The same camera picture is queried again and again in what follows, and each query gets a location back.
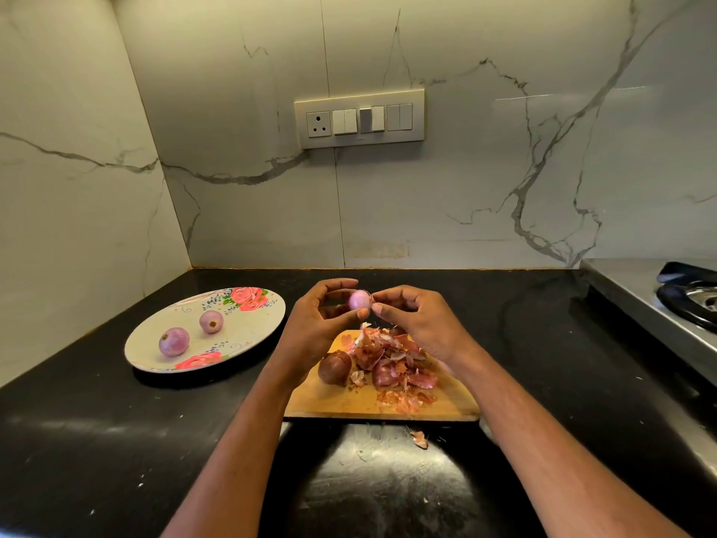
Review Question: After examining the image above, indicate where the person's left hand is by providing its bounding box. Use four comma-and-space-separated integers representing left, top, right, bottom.
271, 278, 371, 382

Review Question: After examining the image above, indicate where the person's right hand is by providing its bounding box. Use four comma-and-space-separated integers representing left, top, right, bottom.
371, 285, 480, 369

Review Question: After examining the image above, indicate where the person's right forearm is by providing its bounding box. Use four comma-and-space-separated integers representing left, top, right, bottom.
448, 338, 691, 538

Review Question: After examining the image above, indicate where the person's left forearm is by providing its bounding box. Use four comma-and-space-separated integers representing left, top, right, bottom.
161, 353, 314, 538

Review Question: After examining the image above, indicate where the unpeeled brown onion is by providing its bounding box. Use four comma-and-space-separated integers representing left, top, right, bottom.
317, 350, 353, 386

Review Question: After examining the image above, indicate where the pile of onion peels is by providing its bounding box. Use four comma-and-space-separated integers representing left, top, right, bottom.
342, 324, 440, 415

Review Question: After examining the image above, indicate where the wooden cutting board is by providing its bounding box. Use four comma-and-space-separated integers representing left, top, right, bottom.
284, 330, 481, 423

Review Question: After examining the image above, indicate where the white floral plate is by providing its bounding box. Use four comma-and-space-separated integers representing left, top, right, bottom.
124, 287, 286, 374

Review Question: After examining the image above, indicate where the steel gas stove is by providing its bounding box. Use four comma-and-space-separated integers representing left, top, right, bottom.
578, 259, 717, 387

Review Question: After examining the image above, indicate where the black stove burner grate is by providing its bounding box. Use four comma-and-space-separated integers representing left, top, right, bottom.
656, 261, 717, 333

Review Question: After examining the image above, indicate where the white wall switch panel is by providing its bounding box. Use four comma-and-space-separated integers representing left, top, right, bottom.
294, 89, 426, 150

